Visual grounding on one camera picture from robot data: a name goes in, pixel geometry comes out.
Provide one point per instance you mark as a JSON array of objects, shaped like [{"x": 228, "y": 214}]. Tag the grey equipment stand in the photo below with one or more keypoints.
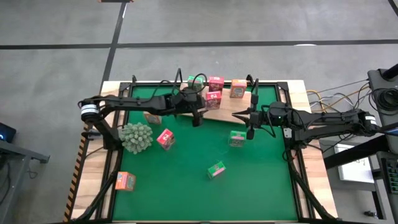
[{"x": 376, "y": 79}]

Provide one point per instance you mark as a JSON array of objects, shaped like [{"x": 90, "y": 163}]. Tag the orange Mini Wheats cereal box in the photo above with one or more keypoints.
[
  {"x": 153, "y": 119},
  {"x": 238, "y": 88},
  {"x": 125, "y": 181}
]

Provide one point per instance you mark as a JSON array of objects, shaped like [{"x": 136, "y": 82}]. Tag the backlit keyboard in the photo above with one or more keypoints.
[{"x": 392, "y": 175}]

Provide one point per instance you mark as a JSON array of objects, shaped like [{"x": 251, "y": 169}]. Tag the green succulent in patterned pot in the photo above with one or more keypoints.
[{"x": 136, "y": 137}]

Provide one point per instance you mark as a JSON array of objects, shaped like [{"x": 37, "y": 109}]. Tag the yellow black hazard tape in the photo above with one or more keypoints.
[{"x": 74, "y": 183}]

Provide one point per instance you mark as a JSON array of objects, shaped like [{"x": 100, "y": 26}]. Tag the black desk beam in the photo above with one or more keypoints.
[{"x": 376, "y": 147}]

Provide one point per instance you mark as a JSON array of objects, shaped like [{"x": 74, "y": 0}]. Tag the small black object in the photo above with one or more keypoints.
[{"x": 370, "y": 214}]

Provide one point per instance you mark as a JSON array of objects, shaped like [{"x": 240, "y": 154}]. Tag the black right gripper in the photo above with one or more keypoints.
[{"x": 267, "y": 116}]

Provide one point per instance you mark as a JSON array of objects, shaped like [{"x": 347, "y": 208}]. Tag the green Apple Jacks cereal box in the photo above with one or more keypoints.
[
  {"x": 237, "y": 139},
  {"x": 195, "y": 81},
  {"x": 216, "y": 169}
]

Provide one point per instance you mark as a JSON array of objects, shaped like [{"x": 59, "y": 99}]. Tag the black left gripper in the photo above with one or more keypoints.
[{"x": 186, "y": 104}]

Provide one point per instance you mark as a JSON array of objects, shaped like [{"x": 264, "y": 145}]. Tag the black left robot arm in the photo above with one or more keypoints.
[{"x": 130, "y": 104}]

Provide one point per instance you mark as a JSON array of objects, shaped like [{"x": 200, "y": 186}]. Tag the grey metal desk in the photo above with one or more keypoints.
[{"x": 18, "y": 152}]

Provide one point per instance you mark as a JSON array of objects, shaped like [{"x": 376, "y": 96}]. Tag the black flat screen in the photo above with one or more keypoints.
[{"x": 388, "y": 129}]

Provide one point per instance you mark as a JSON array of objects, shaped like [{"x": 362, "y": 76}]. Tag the green table mat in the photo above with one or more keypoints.
[{"x": 186, "y": 199}]

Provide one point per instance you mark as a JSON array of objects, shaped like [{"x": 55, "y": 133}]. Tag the red Froot Loops cereal box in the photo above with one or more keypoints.
[
  {"x": 214, "y": 100},
  {"x": 165, "y": 139},
  {"x": 216, "y": 83}
]

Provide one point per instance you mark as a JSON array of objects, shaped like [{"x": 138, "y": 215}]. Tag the white board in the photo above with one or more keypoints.
[{"x": 354, "y": 171}]

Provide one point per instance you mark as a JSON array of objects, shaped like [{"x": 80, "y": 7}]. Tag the black metal table frame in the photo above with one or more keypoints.
[{"x": 124, "y": 85}]

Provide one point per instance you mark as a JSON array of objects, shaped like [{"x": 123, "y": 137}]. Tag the black device with blue light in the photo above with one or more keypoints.
[{"x": 6, "y": 132}]

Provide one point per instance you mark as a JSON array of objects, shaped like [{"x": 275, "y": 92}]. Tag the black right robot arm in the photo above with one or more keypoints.
[{"x": 329, "y": 119}]

